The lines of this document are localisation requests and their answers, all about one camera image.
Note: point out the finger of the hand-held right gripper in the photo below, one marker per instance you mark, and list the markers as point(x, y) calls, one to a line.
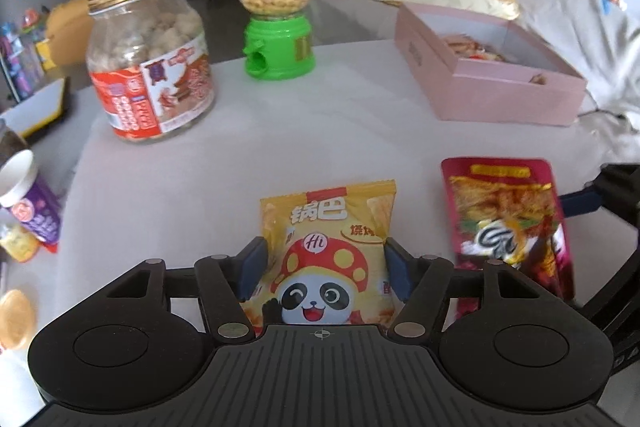
point(580, 202)

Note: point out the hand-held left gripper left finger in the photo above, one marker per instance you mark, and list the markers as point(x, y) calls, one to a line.
point(252, 269)

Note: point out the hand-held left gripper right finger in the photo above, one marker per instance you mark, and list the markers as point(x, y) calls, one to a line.
point(399, 269)

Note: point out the dark red snack packet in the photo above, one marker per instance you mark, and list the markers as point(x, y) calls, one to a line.
point(505, 217)

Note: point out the yellow snack packet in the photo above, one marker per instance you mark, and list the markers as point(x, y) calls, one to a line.
point(327, 237)

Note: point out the pink cardboard box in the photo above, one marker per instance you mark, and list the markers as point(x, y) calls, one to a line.
point(500, 92)

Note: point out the grey bed sheet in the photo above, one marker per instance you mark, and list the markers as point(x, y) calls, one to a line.
point(565, 32)

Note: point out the purple paper cup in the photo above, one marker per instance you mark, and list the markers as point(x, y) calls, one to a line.
point(35, 207)

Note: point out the clear plastic jar red label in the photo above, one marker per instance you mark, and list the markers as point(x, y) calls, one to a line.
point(150, 62)

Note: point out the small pale yellow packet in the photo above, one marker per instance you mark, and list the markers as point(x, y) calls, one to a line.
point(17, 244)

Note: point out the orange round snack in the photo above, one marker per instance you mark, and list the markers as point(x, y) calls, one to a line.
point(15, 319)

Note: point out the green gumball machine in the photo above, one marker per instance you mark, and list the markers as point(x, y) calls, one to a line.
point(277, 17)

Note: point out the white notebook yellow edge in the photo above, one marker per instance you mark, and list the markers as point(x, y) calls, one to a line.
point(37, 107)

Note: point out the orange cushion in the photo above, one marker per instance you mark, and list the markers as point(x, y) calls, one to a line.
point(75, 22)

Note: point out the colourful toys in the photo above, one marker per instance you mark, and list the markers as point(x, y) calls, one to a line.
point(22, 52)

